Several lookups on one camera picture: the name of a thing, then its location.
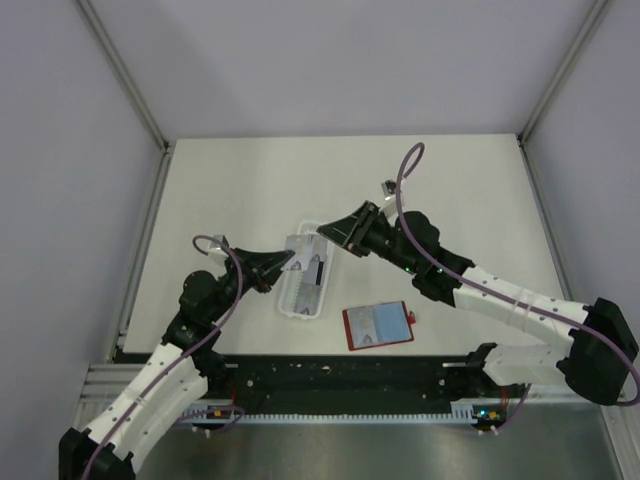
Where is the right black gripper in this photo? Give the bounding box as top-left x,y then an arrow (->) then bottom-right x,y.
317,202 -> 420,276

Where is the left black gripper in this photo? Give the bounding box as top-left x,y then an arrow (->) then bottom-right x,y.
207,246 -> 295,322

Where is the white plastic basket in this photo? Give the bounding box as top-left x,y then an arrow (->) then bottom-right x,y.
278,220 -> 334,320

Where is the silver card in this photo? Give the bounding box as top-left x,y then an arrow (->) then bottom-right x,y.
350,315 -> 377,348

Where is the red leather card holder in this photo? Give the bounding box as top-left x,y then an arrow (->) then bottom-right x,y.
342,301 -> 415,351

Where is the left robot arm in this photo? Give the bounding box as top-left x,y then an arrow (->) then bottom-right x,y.
58,238 -> 294,479

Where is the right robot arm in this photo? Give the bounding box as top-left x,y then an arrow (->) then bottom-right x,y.
317,202 -> 639,406

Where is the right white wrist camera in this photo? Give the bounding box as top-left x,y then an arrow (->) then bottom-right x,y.
381,179 -> 397,219

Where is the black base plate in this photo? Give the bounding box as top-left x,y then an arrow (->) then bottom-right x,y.
205,355 -> 524,412

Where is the aluminium frame rail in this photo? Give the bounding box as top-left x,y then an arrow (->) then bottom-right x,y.
81,364 -> 143,401

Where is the white slotted cable duct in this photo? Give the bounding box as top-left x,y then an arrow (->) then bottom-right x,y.
179,398 -> 505,425

